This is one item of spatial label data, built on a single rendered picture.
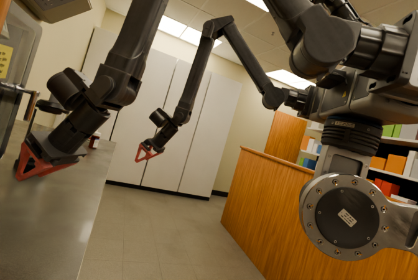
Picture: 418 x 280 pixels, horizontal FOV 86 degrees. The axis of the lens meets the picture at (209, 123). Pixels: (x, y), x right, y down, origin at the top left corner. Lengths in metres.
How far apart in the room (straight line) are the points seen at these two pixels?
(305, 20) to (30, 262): 0.61
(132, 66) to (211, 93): 3.44
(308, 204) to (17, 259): 0.59
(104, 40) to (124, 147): 1.58
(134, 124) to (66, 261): 3.17
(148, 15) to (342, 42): 0.34
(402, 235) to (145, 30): 0.71
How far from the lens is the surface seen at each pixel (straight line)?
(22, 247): 0.57
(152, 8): 0.49
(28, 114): 0.80
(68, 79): 0.52
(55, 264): 0.53
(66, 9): 0.82
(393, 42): 0.47
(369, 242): 0.69
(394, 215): 0.70
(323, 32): 0.42
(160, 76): 3.67
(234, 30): 0.98
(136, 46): 0.46
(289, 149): 5.35
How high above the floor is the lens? 1.24
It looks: 1 degrees up
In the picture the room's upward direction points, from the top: 16 degrees clockwise
